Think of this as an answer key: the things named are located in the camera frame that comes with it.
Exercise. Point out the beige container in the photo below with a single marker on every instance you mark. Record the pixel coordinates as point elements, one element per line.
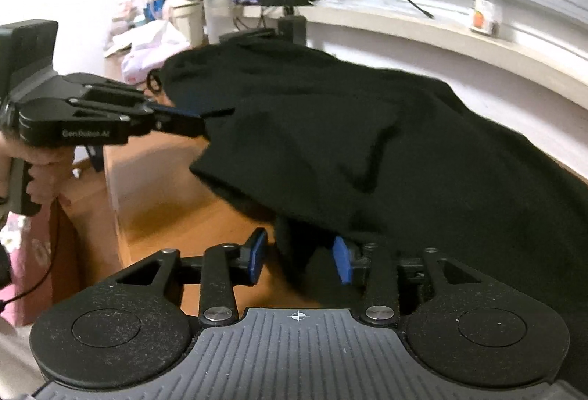
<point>188,21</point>

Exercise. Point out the black pants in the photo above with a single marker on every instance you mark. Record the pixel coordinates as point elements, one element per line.
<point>367,142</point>

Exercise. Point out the person's beige jacket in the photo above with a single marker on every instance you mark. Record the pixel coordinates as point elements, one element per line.
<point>14,363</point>

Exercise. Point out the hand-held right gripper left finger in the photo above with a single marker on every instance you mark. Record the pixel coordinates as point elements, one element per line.
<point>258,255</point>

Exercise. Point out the black power adapter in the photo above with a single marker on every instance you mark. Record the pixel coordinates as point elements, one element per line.
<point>292,30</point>

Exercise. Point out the small glass jar orange label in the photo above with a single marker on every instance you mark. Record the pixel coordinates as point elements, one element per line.
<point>484,11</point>

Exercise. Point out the pink patterned cloth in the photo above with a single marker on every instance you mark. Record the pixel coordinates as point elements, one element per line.
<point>27,271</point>

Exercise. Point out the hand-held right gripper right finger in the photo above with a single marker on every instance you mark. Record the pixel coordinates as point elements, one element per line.
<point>343,260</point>

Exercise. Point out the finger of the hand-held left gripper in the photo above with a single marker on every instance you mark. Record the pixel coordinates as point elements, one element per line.
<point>179,122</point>
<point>105,90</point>

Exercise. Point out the person's left hand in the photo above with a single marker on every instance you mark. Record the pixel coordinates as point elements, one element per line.
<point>48,175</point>

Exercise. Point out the black ribbed device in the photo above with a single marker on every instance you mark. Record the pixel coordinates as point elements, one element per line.
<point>248,34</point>

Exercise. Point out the bottle with green lid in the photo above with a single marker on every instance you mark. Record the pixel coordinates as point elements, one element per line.
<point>217,9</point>

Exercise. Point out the beige stone window sill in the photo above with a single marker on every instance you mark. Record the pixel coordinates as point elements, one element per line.
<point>413,27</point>

